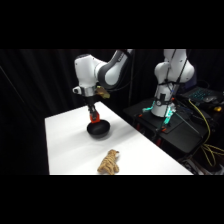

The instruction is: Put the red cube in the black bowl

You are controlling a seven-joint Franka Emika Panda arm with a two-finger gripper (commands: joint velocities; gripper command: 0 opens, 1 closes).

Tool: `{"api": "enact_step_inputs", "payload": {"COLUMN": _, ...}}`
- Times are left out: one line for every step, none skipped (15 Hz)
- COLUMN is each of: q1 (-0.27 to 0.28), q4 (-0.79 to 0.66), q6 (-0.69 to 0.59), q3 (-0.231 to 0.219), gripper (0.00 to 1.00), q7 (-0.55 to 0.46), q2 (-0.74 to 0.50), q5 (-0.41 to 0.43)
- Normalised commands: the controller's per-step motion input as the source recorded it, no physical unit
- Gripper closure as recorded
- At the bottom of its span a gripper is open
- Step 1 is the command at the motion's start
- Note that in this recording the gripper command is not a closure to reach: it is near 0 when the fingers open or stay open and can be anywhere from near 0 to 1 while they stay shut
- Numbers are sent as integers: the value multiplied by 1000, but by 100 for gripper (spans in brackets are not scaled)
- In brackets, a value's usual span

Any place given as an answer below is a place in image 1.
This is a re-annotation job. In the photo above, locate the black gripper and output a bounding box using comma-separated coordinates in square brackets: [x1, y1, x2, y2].
[86, 95, 102, 124]

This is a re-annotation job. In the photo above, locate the black bowl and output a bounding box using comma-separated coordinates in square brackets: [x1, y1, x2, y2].
[86, 119, 111, 140]

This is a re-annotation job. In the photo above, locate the striped tiger plush toy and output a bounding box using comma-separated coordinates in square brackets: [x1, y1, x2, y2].
[96, 148, 121, 176]

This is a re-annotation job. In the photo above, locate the green base light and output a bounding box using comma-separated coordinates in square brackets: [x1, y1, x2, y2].
[142, 103, 177, 125]

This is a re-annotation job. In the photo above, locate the black curtain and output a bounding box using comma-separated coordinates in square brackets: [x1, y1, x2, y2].
[0, 49, 224, 176]

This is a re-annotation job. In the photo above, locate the black robot stand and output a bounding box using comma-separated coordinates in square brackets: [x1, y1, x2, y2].
[123, 97, 217, 158]

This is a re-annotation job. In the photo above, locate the black laptop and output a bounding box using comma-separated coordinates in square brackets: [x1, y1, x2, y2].
[181, 85, 224, 105]

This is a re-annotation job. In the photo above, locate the tan wrist bracket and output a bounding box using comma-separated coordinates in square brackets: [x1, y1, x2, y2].
[95, 86, 111, 100]

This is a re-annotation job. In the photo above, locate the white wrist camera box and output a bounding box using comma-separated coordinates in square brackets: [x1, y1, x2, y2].
[72, 85, 84, 95]

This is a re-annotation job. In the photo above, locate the yellow cable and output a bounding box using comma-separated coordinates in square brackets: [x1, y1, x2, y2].
[187, 98, 224, 168]

